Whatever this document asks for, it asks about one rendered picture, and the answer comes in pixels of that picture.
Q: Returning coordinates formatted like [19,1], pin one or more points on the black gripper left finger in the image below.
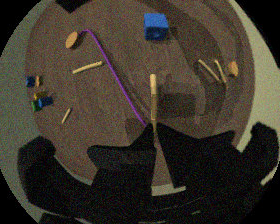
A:
[139,156]

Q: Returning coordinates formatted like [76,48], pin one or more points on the round wooden button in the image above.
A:
[72,41]

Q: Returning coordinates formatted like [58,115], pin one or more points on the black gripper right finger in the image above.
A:
[183,154]

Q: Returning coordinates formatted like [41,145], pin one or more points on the tan round disc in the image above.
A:
[233,69]
[39,80]

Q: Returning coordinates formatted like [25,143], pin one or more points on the purple string with wooden stick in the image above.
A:
[153,86]

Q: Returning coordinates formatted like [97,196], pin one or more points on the green cube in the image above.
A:
[36,105]

